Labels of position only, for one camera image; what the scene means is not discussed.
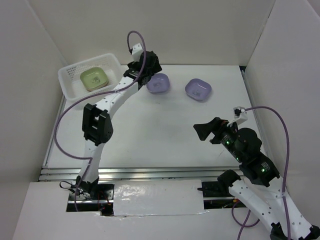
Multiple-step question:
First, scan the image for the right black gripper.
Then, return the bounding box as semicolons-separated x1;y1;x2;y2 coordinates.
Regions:
193;115;245;162

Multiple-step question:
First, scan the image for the purple panda plate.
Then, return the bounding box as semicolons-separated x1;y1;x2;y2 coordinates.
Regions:
184;78;212;102
146;73;170;94

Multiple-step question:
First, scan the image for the green panda plate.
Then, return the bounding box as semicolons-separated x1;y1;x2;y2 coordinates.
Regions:
80;67;109;92

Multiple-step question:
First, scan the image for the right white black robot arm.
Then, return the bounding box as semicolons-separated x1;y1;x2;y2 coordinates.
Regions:
193;117;320;240

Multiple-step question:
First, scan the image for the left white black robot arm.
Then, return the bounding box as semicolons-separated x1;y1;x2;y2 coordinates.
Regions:
76;51;162;200

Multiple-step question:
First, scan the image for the white perforated plastic bin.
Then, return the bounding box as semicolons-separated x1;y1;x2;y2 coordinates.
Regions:
58;53;124;103

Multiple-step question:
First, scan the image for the white foil covered panel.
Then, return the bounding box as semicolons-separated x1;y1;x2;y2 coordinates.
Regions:
113;180;205;217

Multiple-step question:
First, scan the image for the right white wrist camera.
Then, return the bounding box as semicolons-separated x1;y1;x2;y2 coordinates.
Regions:
227;106;248;127

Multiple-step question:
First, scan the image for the aluminium rail frame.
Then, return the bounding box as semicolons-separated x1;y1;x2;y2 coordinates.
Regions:
37;65;271;213

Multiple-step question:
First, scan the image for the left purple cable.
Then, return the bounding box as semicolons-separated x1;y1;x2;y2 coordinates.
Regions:
53;30;147;212

